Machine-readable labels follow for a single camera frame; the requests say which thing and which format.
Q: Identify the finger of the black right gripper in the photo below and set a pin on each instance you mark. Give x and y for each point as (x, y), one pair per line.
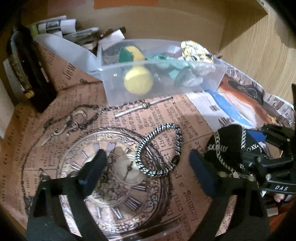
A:
(254, 162)

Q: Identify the clear plastic storage box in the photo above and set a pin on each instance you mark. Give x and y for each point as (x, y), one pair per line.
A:
(112, 72)

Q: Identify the yellow foam ball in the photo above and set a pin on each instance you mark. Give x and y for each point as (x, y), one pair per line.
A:
(138, 80)

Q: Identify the stack of rolled newspapers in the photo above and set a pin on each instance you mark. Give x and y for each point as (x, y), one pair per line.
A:
(70, 30)

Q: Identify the green striped fabric scrunchie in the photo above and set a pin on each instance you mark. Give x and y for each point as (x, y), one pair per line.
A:
(186, 71)

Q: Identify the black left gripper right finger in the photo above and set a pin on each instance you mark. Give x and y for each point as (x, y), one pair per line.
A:
(236, 212)

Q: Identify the orange sticky note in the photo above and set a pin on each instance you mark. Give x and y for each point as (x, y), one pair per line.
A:
(100, 4)

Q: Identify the white patterned fabric scrunchie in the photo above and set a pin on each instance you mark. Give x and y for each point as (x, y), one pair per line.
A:
(193, 51)

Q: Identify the person's right hand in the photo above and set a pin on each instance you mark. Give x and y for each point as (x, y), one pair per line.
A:
(278, 197)

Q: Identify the black chain-print fabric scrunchie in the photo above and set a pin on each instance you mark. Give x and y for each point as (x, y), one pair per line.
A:
(224, 150)

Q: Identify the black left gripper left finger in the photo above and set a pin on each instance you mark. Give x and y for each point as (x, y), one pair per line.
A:
(46, 218)

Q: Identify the green and yellow sponge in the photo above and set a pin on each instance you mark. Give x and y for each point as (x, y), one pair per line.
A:
(130, 54)

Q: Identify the dark glass bottle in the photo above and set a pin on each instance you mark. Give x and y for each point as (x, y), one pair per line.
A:
(25, 62)

